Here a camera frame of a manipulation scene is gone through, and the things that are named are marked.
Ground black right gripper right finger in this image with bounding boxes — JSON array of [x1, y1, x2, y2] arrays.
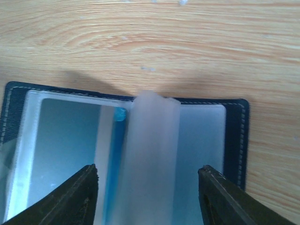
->
[[198, 165, 293, 225]]

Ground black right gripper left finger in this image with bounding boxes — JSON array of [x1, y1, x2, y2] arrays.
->
[[4, 164, 98, 225]]

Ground blue leather card holder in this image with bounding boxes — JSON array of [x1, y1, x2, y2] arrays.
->
[[0, 82, 250, 225]]

